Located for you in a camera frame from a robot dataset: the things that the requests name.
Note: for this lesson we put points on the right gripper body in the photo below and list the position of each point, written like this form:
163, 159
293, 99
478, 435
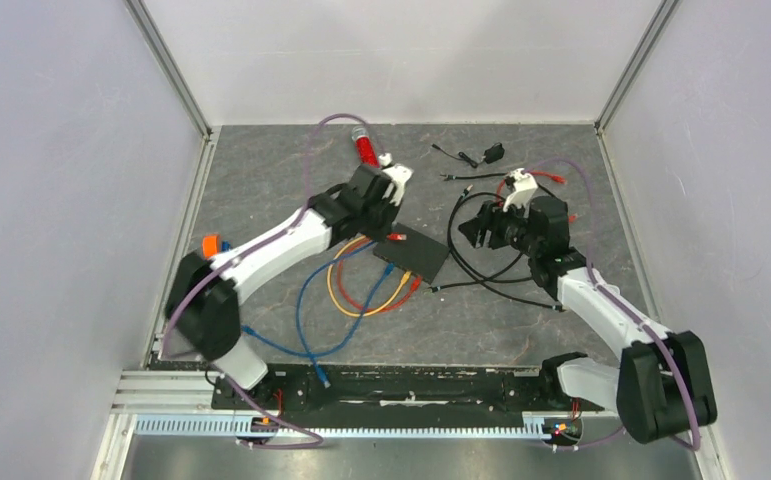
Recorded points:
510, 228

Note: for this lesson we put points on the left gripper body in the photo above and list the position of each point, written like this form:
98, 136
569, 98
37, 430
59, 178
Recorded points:
379, 220

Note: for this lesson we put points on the black cable teal collar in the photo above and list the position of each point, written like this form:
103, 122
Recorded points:
475, 276
556, 307

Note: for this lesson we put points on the black network switch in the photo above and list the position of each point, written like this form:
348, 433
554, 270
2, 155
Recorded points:
417, 253

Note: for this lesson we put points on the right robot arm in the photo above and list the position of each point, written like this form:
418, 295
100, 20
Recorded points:
662, 387

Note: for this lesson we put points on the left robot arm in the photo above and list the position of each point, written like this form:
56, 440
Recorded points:
205, 300

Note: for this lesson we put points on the black power adapter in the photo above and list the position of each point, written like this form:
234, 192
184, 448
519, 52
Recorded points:
493, 154

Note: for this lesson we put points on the red glitter tube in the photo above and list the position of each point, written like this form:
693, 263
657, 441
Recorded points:
364, 146

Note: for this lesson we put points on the blue orange toy bricks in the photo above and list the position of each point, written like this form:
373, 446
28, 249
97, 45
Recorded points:
214, 244

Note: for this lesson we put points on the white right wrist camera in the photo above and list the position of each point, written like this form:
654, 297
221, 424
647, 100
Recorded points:
522, 187

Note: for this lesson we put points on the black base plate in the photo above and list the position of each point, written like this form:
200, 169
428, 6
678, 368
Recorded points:
409, 396

